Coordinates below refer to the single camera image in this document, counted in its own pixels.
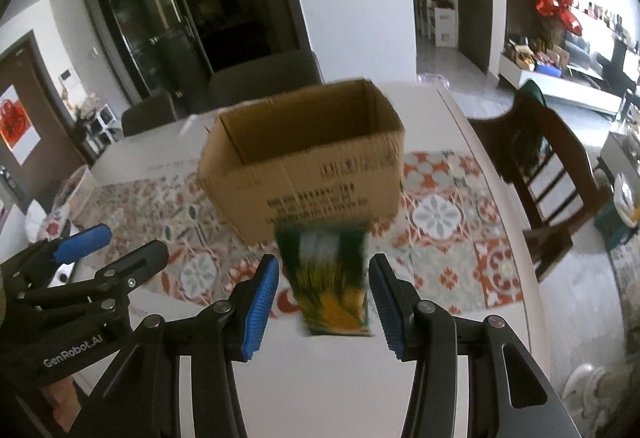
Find green cracker snack bag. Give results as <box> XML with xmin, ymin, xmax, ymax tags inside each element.
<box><xmin>276</xmin><ymin>224</ymin><xmax>371</xmax><ymax>337</ymax></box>

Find person's left hand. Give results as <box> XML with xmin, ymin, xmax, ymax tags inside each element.
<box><xmin>41</xmin><ymin>377</ymin><xmax>80</xmax><ymax>432</ymax></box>

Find white round appliance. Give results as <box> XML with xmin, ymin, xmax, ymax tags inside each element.
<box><xmin>25</xmin><ymin>200</ymin><xmax>68</xmax><ymax>243</ymax></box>

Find patterned table runner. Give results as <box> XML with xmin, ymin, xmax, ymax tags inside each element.
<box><xmin>77</xmin><ymin>151</ymin><xmax>523</xmax><ymax>332</ymax></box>

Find red paper door poster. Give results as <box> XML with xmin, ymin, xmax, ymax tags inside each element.
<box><xmin>0</xmin><ymin>85</ymin><xmax>41</xmax><ymax>165</ymax></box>

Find dark upholstered chair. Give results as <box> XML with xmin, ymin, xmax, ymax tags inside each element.
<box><xmin>122</xmin><ymin>93</ymin><xmax>179</xmax><ymax>137</ymax></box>
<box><xmin>208</xmin><ymin>50</ymin><xmax>323</xmax><ymax>109</ymax></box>

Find brown cardboard box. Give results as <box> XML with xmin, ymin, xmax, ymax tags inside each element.
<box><xmin>198</xmin><ymin>80</ymin><xmax>405</xmax><ymax>244</ymax></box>

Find brown wooden chair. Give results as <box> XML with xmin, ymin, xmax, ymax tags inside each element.
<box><xmin>470</xmin><ymin>81</ymin><xmax>613</xmax><ymax>281</ymax></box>

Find white storage boxes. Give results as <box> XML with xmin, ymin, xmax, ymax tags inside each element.
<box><xmin>418</xmin><ymin>0</ymin><xmax>458</xmax><ymax>48</ymax></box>

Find white tv cabinet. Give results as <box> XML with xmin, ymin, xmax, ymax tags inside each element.
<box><xmin>499</xmin><ymin>55</ymin><xmax>623</xmax><ymax>117</ymax></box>

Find red balloon bow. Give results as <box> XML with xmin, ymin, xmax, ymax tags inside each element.
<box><xmin>535</xmin><ymin>0</ymin><xmax>582</xmax><ymax>36</ymax></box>

